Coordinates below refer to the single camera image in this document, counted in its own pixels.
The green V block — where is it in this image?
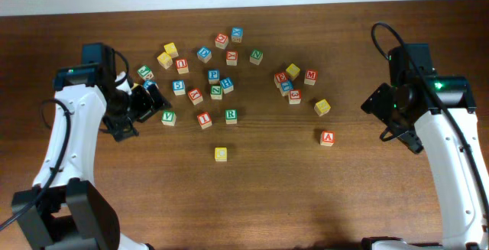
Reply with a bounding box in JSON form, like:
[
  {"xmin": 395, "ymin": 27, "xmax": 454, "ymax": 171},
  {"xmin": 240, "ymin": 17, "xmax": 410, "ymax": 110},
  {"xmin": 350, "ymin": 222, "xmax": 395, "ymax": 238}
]
[{"xmin": 161, "ymin": 110, "xmax": 176, "ymax": 126}]

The yellow C block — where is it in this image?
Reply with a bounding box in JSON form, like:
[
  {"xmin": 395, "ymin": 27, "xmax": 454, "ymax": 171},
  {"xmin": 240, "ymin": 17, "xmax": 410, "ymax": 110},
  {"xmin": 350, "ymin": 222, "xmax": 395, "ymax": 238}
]
[{"xmin": 215, "ymin": 147, "xmax": 228, "ymax": 162}]

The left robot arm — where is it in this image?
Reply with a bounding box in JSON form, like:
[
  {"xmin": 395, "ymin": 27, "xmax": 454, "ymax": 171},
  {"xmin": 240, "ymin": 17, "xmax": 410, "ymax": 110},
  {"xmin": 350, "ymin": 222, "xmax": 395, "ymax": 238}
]
[{"xmin": 1, "ymin": 43, "xmax": 171, "ymax": 250}]

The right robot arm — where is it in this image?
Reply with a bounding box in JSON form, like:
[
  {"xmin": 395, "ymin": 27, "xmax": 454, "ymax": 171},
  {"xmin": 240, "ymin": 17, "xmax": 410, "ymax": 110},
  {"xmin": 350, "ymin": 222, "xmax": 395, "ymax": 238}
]
[{"xmin": 361, "ymin": 44, "xmax": 488, "ymax": 249}]

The blue block left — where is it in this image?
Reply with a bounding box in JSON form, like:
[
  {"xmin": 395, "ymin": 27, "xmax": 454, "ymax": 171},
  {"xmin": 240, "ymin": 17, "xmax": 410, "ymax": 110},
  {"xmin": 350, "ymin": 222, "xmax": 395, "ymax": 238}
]
[{"xmin": 143, "ymin": 80, "xmax": 158, "ymax": 89}]

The green J block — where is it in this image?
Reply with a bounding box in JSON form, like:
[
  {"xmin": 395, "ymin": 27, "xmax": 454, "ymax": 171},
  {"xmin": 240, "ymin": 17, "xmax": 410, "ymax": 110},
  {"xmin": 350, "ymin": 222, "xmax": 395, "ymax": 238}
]
[{"xmin": 137, "ymin": 65, "xmax": 154, "ymax": 81}]

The blue 5 block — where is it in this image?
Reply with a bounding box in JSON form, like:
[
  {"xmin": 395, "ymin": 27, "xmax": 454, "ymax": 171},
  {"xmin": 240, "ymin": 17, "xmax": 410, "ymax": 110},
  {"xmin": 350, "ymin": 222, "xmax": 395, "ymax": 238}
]
[{"xmin": 172, "ymin": 80, "xmax": 186, "ymax": 96}]

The yellow block beside U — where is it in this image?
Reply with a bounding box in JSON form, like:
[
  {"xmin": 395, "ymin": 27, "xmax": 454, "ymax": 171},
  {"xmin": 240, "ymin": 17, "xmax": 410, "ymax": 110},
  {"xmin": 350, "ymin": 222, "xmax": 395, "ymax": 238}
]
[{"xmin": 157, "ymin": 52, "xmax": 173, "ymax": 70}]

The red X block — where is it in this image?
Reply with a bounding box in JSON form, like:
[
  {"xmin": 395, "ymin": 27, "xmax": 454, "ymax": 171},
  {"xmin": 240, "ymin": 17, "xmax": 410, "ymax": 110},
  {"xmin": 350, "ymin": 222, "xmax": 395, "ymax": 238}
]
[{"xmin": 187, "ymin": 88, "xmax": 203, "ymax": 106}]

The red U block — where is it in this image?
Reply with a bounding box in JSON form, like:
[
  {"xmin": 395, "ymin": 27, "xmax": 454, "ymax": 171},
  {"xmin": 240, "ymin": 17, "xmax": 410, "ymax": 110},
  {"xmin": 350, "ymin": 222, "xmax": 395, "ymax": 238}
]
[{"xmin": 176, "ymin": 59, "xmax": 189, "ymax": 74}]

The yellow block upper left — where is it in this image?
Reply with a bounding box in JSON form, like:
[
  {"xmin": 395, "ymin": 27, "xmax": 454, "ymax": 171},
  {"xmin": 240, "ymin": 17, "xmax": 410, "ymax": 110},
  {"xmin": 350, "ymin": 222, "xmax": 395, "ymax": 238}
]
[{"xmin": 164, "ymin": 42, "xmax": 179, "ymax": 58}]

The red I block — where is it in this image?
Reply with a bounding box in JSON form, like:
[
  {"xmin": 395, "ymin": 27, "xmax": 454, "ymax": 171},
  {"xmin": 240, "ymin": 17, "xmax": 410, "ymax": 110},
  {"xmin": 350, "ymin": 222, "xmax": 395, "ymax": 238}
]
[{"xmin": 197, "ymin": 112, "xmax": 212, "ymax": 129}]

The green N block lower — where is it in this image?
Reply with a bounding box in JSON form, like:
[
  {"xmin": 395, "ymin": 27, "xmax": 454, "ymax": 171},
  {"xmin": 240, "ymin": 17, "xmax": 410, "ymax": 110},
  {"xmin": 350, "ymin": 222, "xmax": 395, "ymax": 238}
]
[{"xmin": 210, "ymin": 85, "xmax": 223, "ymax": 100}]

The green n block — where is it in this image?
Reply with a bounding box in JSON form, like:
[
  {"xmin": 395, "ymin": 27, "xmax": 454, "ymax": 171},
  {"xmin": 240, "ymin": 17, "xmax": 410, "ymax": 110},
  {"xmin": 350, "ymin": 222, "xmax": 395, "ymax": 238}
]
[
  {"xmin": 250, "ymin": 49, "xmax": 263, "ymax": 65},
  {"xmin": 210, "ymin": 85, "xmax": 223, "ymax": 100}
]

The blue P block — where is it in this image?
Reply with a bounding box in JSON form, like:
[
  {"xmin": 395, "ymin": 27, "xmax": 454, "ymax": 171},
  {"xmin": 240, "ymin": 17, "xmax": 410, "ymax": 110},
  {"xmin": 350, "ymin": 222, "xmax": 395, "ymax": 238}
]
[{"xmin": 208, "ymin": 70, "xmax": 220, "ymax": 85}]

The blue D block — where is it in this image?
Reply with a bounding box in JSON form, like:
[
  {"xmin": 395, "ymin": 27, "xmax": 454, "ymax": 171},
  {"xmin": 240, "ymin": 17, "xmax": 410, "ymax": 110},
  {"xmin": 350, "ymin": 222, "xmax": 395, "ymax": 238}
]
[{"xmin": 197, "ymin": 47, "xmax": 212, "ymax": 63}]

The yellow S block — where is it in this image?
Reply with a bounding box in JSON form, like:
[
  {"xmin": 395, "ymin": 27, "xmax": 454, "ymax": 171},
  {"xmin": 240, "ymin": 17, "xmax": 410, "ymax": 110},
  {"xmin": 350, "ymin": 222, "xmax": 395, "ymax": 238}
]
[{"xmin": 314, "ymin": 99, "xmax": 331, "ymax": 116}]

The red A block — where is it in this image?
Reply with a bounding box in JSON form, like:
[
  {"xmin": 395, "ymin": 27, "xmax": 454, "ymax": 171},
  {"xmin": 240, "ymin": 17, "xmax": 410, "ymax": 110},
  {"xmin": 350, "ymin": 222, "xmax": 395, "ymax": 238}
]
[{"xmin": 319, "ymin": 131, "xmax": 335, "ymax": 147}]

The blue H block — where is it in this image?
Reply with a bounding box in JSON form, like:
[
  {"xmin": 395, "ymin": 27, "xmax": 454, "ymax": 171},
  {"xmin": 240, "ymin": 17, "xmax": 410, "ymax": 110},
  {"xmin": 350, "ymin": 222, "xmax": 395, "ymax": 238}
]
[{"xmin": 220, "ymin": 77, "xmax": 234, "ymax": 94}]

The green R block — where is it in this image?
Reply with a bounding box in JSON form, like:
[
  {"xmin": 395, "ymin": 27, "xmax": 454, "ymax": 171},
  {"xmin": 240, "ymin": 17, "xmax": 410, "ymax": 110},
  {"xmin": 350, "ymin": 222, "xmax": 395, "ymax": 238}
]
[{"xmin": 225, "ymin": 109, "xmax": 238, "ymax": 125}]

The red M block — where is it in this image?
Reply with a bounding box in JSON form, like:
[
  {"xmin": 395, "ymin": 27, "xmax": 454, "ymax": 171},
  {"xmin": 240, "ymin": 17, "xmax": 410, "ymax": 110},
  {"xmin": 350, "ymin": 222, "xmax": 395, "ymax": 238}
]
[{"xmin": 304, "ymin": 70, "xmax": 318, "ymax": 86}]

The red Y block upper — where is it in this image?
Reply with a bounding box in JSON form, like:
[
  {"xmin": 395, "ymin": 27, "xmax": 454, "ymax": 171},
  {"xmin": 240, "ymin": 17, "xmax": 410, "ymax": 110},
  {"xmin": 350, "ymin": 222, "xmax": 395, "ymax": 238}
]
[{"xmin": 225, "ymin": 50, "xmax": 238, "ymax": 66}]

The red G block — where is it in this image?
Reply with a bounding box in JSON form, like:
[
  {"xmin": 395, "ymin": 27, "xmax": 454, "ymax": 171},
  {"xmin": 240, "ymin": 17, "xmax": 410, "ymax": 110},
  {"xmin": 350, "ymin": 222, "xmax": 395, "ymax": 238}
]
[{"xmin": 215, "ymin": 33, "xmax": 229, "ymax": 50}]

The red 3 block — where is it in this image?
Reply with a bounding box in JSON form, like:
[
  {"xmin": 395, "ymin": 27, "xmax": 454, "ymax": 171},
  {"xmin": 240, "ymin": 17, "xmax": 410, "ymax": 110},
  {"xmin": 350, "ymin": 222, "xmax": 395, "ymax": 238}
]
[{"xmin": 288, "ymin": 89, "xmax": 302, "ymax": 105}]

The yellow block right upper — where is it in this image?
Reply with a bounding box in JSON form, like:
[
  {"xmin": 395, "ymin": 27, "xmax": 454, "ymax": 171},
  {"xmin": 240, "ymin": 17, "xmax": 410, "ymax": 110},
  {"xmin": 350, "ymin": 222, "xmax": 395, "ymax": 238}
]
[{"xmin": 286, "ymin": 63, "xmax": 300, "ymax": 81}]

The blue X block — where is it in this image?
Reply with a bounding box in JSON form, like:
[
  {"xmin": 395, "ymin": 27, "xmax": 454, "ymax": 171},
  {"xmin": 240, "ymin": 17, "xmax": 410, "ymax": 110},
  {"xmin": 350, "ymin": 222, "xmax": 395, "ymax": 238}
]
[{"xmin": 231, "ymin": 27, "xmax": 244, "ymax": 43}]

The blue block right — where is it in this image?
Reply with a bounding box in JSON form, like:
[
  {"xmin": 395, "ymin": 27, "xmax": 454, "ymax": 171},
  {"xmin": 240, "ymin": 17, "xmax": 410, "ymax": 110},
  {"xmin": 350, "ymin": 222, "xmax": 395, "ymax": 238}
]
[{"xmin": 279, "ymin": 80, "xmax": 293, "ymax": 96}]

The green N block upper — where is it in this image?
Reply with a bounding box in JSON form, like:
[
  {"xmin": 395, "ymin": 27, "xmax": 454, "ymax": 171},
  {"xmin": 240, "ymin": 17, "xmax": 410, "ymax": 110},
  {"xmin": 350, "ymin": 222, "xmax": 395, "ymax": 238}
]
[{"xmin": 250, "ymin": 49, "xmax": 263, "ymax": 65}]

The red E block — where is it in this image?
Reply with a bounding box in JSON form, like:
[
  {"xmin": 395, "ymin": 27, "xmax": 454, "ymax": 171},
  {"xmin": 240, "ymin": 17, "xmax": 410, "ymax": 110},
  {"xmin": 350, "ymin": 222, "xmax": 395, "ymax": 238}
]
[{"xmin": 274, "ymin": 72, "xmax": 288, "ymax": 88}]

